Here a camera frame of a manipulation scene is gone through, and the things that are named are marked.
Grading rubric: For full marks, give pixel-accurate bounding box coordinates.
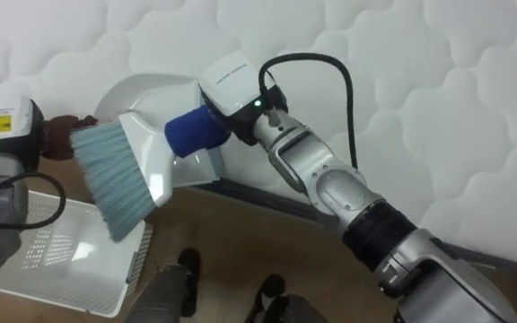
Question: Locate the white perforated plastic basket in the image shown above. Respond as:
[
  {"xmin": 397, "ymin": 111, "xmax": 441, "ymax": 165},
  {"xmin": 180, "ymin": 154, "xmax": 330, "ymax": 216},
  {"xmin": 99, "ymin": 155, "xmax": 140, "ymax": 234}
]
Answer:
[{"xmin": 0, "ymin": 189, "xmax": 154, "ymax": 319}]

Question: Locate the white dustpan with brown handle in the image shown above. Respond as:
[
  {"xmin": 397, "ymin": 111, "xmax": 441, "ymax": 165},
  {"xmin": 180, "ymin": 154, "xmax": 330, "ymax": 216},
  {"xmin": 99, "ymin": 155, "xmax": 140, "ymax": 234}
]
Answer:
[{"xmin": 41, "ymin": 73, "xmax": 224, "ymax": 188}]

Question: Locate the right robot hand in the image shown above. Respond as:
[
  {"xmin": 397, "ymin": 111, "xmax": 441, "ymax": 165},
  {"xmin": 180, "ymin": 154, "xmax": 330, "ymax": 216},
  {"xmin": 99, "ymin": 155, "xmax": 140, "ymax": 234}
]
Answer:
[{"xmin": 197, "ymin": 48, "xmax": 290, "ymax": 147}]

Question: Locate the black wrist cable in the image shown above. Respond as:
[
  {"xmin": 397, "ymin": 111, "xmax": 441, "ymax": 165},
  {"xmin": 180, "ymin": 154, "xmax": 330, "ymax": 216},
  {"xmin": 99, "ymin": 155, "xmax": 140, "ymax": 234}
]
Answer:
[
  {"xmin": 0, "ymin": 153, "xmax": 68, "ymax": 233},
  {"xmin": 258, "ymin": 52, "xmax": 360, "ymax": 170}
]

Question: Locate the white brush with blue handle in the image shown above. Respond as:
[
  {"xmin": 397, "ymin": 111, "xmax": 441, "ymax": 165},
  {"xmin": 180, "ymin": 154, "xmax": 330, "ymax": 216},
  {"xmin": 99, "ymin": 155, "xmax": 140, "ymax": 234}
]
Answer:
[{"xmin": 69, "ymin": 104, "xmax": 233, "ymax": 244}]

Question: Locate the grey bed with white mattress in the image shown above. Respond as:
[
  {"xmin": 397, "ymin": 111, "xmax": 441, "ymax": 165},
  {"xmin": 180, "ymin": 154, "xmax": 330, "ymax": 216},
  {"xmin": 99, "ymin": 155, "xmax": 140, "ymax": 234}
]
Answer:
[{"xmin": 0, "ymin": 0, "xmax": 517, "ymax": 275}]

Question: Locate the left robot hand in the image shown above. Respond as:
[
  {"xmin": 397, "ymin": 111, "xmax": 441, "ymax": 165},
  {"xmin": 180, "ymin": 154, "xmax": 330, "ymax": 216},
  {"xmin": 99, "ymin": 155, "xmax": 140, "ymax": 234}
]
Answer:
[{"xmin": 0, "ymin": 95, "xmax": 47, "ymax": 172}]

